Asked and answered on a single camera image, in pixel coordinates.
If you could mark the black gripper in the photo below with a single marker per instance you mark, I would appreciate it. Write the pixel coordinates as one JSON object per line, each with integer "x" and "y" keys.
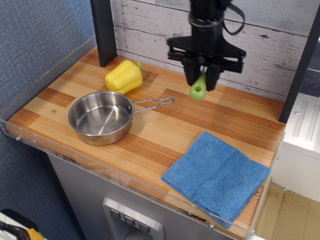
{"x": 206, "y": 46}

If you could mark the green handled grey spatula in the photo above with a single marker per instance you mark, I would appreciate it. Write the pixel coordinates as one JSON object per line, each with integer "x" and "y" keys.
{"x": 198, "y": 90}

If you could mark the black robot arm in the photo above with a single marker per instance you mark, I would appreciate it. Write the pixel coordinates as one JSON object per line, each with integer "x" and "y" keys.
{"x": 212, "y": 10}

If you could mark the blue folded cloth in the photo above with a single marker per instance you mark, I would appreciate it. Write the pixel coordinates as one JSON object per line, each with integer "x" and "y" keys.
{"x": 216, "y": 177}

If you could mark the yellow toy bell pepper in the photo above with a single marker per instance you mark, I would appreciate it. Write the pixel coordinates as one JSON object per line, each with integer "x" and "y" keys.
{"x": 125, "y": 77}

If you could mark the stainless steel pan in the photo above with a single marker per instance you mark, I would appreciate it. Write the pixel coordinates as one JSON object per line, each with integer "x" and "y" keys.
{"x": 105, "y": 117}

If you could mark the white ridged side unit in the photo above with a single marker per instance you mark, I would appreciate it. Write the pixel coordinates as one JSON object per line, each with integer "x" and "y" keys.
{"x": 297, "y": 164}

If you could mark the clear acrylic table guard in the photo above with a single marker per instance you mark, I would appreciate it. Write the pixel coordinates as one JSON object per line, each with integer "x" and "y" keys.
{"x": 43, "y": 74}

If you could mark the grey toy fridge cabinet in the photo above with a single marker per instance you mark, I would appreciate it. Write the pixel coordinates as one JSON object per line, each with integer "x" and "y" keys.
{"x": 138, "y": 186}

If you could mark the silver dispenser button panel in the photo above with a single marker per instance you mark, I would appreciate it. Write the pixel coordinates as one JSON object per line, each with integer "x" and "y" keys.
{"x": 126, "y": 223}

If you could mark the yellow object bottom corner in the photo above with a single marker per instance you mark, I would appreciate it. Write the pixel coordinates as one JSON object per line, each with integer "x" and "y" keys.
{"x": 34, "y": 235}

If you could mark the right dark frame post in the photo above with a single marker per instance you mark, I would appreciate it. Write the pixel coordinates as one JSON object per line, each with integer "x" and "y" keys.
{"x": 301, "y": 69}

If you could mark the dark frame post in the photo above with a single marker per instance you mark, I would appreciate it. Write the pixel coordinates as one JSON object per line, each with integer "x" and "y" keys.
{"x": 104, "y": 31}
{"x": 301, "y": 69}

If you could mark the left dark frame post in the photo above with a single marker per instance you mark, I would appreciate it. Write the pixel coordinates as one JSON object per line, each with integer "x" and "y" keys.
{"x": 104, "y": 31}

